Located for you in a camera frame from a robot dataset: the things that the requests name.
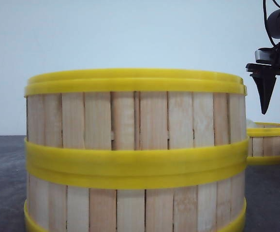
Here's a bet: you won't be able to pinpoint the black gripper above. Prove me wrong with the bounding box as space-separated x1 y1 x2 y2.
246 43 280 115

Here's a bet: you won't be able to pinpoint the bamboo steamer basket yellow rims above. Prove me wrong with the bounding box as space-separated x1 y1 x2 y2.
23 68 248 155

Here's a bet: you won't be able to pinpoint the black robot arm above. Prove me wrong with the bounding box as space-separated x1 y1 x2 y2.
246 0 280 114

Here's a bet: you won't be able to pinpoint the black cable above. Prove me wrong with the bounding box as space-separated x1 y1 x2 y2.
262 0 277 48

